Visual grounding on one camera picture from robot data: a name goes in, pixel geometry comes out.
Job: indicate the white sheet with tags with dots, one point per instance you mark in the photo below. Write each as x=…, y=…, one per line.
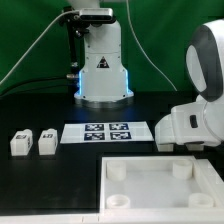
x=106, y=132

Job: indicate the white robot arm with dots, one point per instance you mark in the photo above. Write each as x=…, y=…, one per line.
x=200, y=123

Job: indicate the white square tabletop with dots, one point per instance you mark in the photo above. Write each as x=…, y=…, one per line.
x=159, y=182

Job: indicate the black camera stand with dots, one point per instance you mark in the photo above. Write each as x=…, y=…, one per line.
x=76, y=29

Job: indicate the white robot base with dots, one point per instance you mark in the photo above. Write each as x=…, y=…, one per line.
x=103, y=81

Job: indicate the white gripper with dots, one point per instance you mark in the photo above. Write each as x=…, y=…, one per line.
x=180, y=127

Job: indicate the grey camera on stand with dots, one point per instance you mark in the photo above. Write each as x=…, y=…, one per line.
x=96, y=14

